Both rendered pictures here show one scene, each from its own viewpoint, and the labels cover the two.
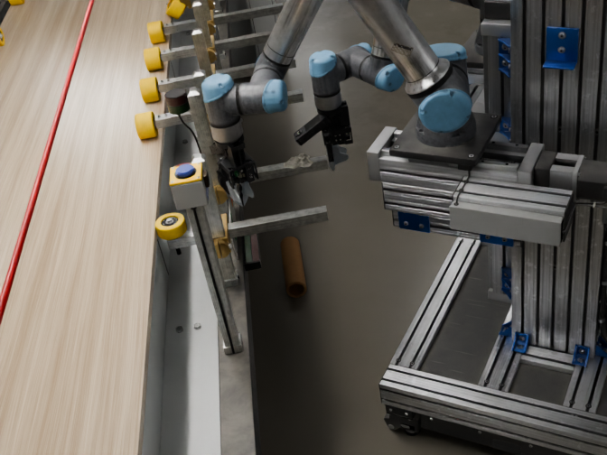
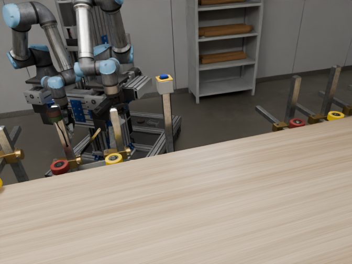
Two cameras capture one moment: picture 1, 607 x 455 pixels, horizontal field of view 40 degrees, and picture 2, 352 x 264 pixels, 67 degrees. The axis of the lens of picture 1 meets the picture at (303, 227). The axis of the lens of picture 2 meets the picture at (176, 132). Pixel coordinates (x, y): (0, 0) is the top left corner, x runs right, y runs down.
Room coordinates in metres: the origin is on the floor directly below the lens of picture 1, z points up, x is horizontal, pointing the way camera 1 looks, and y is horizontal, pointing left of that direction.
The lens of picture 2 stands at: (1.79, 1.42, 1.65)
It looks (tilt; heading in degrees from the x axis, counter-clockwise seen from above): 31 degrees down; 257
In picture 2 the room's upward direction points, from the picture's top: 4 degrees counter-clockwise
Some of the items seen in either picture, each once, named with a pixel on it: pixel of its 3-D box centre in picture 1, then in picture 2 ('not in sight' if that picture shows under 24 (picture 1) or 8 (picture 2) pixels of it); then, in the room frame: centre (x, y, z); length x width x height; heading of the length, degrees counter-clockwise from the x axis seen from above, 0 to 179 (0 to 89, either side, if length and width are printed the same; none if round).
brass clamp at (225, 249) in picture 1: (219, 236); (117, 154); (1.83, 0.22, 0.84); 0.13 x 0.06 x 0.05; 0
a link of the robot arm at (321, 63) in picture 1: (325, 73); (56, 87); (2.09, -0.14, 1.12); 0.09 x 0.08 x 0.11; 119
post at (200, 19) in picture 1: (211, 65); not in sight; (2.80, 0.22, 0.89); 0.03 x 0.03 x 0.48; 0
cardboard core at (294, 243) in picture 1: (293, 265); not in sight; (2.66, 0.07, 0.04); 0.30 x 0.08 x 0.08; 0
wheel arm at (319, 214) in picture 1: (247, 227); (113, 147); (1.84, 0.15, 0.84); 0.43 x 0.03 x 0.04; 90
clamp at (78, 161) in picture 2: (217, 185); (67, 163); (2.08, 0.23, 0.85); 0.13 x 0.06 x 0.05; 0
